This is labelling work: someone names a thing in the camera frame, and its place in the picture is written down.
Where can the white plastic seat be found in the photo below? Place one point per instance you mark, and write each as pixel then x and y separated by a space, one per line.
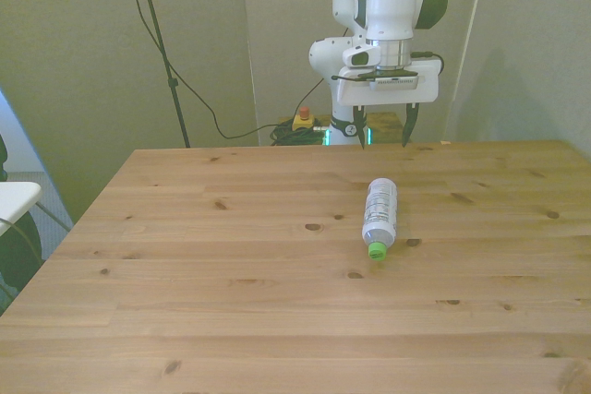
pixel 16 202

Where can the yellow emergency stop button box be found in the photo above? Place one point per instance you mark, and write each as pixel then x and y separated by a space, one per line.
pixel 302 124

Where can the black camera stand pole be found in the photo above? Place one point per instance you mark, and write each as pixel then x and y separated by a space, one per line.
pixel 159 39

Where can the clear water bottle green cap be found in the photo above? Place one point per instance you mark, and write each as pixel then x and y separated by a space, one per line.
pixel 381 209

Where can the white gripper block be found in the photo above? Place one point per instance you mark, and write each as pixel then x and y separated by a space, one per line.
pixel 425 85

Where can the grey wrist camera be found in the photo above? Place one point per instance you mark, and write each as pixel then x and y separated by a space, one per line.
pixel 397 83

